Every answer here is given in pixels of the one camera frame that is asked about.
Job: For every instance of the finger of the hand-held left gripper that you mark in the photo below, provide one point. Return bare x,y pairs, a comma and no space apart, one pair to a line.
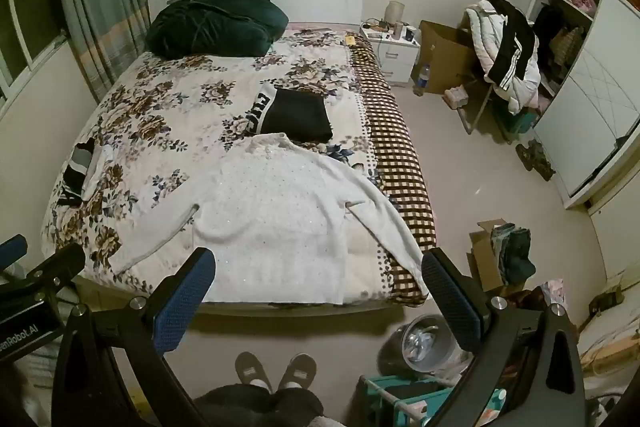
60,264
12,248

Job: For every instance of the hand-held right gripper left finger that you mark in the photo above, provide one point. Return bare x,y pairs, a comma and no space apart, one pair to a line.
185,302

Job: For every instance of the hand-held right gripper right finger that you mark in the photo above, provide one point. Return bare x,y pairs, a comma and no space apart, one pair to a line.
450,292

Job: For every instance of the white knit sweater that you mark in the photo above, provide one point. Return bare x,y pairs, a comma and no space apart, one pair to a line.
280,217

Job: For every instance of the dark folded clothes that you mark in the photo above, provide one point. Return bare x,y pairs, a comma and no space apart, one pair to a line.
517,252

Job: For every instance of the small cardboard box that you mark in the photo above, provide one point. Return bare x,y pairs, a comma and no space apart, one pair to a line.
482,257

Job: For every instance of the clear plastic bin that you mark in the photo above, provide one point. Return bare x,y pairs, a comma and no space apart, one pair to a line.
425,342

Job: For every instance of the dark striped cloth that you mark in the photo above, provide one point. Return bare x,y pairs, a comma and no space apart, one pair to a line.
75,172

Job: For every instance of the grey slipper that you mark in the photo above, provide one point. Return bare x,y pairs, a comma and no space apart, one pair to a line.
252,369
297,369

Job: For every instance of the small white cloth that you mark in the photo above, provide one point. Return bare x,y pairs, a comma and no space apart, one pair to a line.
97,172

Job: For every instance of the teal plastic rack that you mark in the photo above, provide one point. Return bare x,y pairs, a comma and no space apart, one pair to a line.
400,399

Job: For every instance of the person's dark pants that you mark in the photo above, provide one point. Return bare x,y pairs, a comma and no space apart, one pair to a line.
250,407

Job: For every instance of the brown checkered blanket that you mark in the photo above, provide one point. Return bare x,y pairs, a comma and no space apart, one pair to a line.
400,167

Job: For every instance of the dark shoes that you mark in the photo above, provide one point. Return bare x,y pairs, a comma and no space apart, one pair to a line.
537,159

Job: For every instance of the teal storage bin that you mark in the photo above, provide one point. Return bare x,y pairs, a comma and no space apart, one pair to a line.
520,124

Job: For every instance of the metal chair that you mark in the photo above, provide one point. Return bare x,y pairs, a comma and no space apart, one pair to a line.
480,107

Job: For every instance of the pink packet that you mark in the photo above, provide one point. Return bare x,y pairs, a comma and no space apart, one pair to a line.
456,98

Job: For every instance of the floral blanket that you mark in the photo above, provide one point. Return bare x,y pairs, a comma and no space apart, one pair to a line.
175,107

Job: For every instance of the plastic water bottle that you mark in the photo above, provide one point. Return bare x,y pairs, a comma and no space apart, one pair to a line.
422,79

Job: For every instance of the window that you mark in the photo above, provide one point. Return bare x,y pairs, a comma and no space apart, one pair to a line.
25,32

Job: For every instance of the black folded garment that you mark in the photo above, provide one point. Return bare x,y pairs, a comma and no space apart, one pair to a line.
295,114

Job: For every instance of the large cardboard box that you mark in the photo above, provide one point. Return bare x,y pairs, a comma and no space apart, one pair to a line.
445,52

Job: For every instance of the white wardrobe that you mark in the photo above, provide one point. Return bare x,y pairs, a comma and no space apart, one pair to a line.
590,97

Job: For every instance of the white nightstand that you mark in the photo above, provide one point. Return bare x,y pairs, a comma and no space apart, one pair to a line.
395,57

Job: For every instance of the chair with piled jackets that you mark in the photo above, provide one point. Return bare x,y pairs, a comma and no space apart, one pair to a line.
480,37

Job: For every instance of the black white-striped garment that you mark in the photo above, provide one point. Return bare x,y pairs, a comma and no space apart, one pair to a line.
515,42

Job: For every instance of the small yellow box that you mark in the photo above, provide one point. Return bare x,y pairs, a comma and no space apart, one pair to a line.
350,40

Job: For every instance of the dark green duvet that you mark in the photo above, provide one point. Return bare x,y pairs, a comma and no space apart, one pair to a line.
210,24

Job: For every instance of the beige table lamp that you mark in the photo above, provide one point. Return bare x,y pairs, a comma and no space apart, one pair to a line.
394,12

